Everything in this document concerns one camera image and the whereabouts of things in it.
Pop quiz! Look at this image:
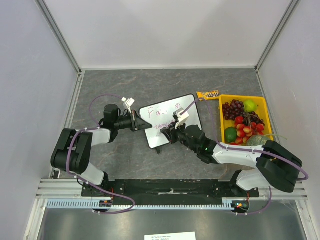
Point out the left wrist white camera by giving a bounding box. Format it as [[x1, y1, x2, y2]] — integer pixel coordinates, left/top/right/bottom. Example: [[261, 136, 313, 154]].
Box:
[[121, 97, 135, 114]]

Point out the yellow plastic fruit tray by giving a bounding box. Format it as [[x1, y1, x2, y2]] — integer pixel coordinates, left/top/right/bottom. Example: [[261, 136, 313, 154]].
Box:
[[219, 94, 274, 144]]

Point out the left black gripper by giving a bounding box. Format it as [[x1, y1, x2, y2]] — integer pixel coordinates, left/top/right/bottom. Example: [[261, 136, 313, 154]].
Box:
[[114, 110, 151, 132]]

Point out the green pear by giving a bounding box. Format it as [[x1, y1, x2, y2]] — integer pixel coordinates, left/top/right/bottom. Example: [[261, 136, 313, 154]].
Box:
[[243, 99, 258, 113]]

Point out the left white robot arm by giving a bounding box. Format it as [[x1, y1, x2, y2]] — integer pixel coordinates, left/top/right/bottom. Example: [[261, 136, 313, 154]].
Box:
[[50, 104, 153, 197]]

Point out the yellow candy packet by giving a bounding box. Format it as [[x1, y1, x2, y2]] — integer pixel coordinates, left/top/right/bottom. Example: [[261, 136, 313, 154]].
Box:
[[196, 90, 220, 101]]

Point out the white whiteboard black frame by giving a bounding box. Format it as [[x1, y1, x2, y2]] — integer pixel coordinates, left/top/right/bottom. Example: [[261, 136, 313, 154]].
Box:
[[139, 94, 203, 149]]

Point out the red cherries cluster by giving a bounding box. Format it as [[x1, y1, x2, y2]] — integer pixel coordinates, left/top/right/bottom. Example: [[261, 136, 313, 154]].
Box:
[[230, 116, 265, 145]]

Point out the green lime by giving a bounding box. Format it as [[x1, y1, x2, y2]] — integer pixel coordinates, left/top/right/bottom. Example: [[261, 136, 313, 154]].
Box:
[[224, 127, 238, 144]]

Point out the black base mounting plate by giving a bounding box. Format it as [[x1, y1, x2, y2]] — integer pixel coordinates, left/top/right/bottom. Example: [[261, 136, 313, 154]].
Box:
[[81, 178, 261, 206]]

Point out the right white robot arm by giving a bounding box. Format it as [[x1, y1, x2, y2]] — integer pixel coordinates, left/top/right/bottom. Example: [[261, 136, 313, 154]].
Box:
[[160, 124, 303, 197]]

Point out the purple grape bunch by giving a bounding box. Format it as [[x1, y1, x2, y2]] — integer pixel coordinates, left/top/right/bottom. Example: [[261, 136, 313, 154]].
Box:
[[222, 99, 245, 121]]

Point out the green netted melon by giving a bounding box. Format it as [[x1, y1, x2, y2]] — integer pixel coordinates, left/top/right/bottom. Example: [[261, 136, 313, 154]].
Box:
[[246, 135, 271, 147]]

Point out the white paper label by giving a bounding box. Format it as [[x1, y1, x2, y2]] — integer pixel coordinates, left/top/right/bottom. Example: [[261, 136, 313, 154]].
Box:
[[144, 232, 196, 240]]

